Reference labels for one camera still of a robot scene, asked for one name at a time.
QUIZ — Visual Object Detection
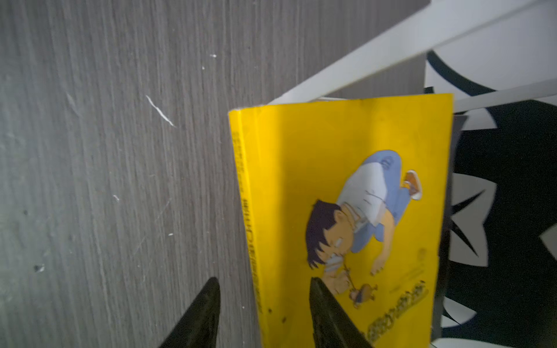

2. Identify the yellow book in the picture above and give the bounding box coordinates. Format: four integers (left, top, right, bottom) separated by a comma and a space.
229, 94, 453, 347

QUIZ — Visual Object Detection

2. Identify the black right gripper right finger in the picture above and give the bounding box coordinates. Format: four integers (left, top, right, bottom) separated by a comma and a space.
309, 278, 373, 348

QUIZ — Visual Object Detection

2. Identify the wooden white-framed bookshelf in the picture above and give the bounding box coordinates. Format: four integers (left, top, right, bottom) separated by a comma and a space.
272, 1, 538, 104

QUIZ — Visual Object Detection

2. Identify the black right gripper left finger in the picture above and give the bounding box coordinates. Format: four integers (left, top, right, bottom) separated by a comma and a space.
160, 277, 221, 348

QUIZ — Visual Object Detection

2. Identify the white cable tie scrap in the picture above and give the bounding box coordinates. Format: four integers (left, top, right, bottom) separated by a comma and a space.
145, 95, 176, 128

